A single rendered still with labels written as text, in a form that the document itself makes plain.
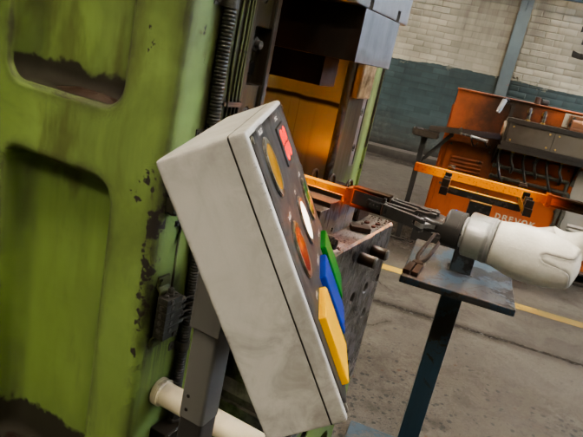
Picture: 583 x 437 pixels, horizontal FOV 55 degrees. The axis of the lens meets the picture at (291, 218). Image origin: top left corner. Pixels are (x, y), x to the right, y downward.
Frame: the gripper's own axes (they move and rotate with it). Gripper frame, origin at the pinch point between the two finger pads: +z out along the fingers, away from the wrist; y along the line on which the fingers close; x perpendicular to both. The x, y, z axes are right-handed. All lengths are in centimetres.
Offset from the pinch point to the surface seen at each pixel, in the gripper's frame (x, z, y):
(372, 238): -9.8, -0.9, 6.8
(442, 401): -100, -20, 110
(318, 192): -1.4, 10.6, -2.7
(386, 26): 34.6, 6.0, -0.3
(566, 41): 110, 23, 756
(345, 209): -4.1, 5.3, 1.5
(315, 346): 3, -20, -69
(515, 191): 3, -24, 51
